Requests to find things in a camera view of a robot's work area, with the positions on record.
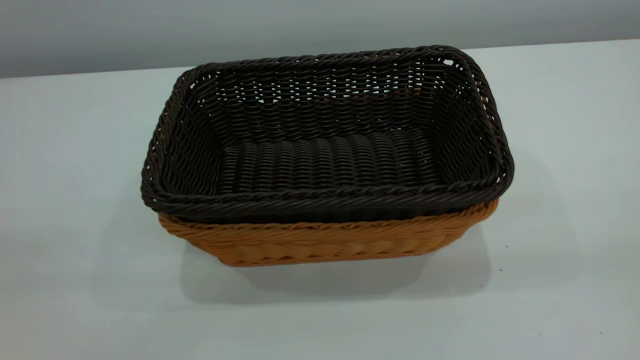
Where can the dark brown wicker basket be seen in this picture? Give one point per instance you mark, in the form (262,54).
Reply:
(325,160)

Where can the orange wicker basket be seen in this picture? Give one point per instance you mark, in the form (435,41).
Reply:
(325,245)

